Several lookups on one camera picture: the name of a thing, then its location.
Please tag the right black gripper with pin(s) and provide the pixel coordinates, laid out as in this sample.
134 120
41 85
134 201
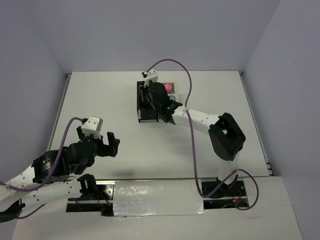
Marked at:
150 82

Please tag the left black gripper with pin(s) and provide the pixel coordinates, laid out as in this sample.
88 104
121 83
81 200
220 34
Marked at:
111 149

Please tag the pink cylindrical tube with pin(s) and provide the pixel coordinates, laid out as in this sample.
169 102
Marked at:
168 88

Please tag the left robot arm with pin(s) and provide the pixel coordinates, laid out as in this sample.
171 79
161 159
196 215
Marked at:
57 174

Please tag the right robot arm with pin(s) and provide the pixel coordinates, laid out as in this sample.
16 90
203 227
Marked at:
227 138

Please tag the black organizer container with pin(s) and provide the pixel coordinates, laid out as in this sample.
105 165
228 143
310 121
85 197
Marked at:
145 113

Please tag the white organizer container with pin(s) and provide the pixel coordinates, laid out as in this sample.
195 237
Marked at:
174 90

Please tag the silver tape cover panel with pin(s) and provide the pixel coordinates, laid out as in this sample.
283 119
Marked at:
156 198

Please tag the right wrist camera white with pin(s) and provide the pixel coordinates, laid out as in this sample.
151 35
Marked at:
150 76

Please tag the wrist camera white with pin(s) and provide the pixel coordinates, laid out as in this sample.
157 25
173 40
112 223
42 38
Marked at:
150 76
92 127

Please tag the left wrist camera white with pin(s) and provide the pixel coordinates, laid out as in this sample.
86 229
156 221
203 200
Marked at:
92 127

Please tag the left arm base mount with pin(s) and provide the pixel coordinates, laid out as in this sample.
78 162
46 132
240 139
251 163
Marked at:
95 196

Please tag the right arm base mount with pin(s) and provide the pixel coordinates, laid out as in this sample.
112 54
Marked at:
227 196

